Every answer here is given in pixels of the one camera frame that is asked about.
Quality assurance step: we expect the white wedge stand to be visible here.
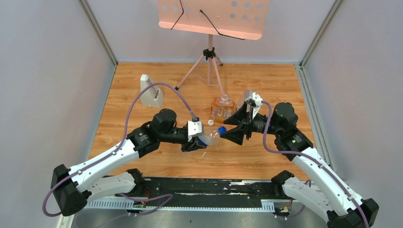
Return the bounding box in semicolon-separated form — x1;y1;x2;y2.
140;74;164;108

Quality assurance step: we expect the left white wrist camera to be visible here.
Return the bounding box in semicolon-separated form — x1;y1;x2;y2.
187;121;204;142

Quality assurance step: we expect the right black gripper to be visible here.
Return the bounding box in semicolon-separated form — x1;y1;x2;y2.
220;101;282;144

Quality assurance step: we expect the red cap water bottle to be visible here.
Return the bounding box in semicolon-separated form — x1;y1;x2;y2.
236;90;249;110

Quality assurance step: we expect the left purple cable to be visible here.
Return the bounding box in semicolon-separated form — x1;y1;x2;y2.
42;82;200;218

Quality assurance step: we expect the blue bottle cap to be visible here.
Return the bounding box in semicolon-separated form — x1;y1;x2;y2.
217;126;227;135

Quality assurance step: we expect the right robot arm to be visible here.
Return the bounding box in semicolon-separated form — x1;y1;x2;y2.
222;102;379;228

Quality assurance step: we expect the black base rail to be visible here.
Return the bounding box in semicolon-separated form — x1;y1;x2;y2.
126;177;291;208

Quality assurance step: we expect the pink music stand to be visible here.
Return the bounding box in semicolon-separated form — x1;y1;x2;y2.
157;0;269;94

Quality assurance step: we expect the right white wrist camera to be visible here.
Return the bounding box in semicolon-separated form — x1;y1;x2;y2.
244;89;263;119

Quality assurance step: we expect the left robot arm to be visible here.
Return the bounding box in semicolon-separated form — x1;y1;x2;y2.
50;109;206;217

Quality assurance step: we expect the blue label pepsi bottle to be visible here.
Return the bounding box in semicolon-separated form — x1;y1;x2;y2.
199;129;221;149

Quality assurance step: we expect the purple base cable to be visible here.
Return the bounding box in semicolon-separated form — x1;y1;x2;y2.
94;192;174;228

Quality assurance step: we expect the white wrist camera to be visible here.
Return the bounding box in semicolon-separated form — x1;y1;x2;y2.
187;121;204;142
244;89;263;119

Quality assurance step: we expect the orange label tea bottle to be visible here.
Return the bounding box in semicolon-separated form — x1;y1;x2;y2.
210;94;236;124

